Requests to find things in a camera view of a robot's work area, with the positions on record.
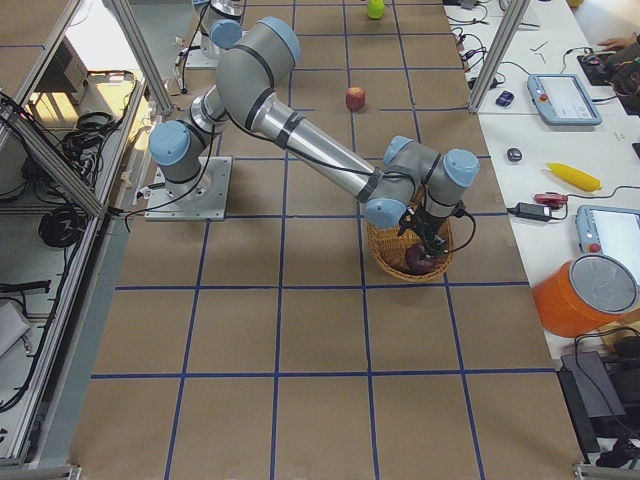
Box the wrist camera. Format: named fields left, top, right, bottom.
left=451, top=200, right=467, bottom=218

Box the blue teach pendant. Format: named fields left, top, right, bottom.
left=575, top=205, right=639, bottom=267
left=527, top=74, right=602, bottom=126

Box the right frame post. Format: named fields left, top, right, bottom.
left=468, top=0, right=530, bottom=113

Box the yellow toy corn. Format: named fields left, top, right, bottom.
left=546, top=162, right=602, bottom=193

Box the red yellow apple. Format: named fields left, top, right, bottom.
left=345, top=86, right=366, bottom=112

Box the dark checkered pouch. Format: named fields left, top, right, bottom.
left=495, top=90, right=515, bottom=107

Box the wicker basket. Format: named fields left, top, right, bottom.
left=366, top=222, right=453, bottom=283

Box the red small tool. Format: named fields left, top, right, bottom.
left=533, top=192, right=568, bottom=210

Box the dark red apple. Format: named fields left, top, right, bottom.
left=405, top=243, right=439, bottom=275

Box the orange round object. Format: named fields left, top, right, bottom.
left=533, top=254, right=639, bottom=338

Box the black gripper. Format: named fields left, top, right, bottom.
left=397, top=204, right=448, bottom=259

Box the green apple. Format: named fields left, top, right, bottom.
left=366, top=0, right=385, bottom=20

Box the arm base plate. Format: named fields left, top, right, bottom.
left=184, top=40, right=222, bottom=69
left=144, top=156, right=233, bottom=221

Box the round grey puck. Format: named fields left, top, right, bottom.
left=506, top=147, right=523, bottom=163

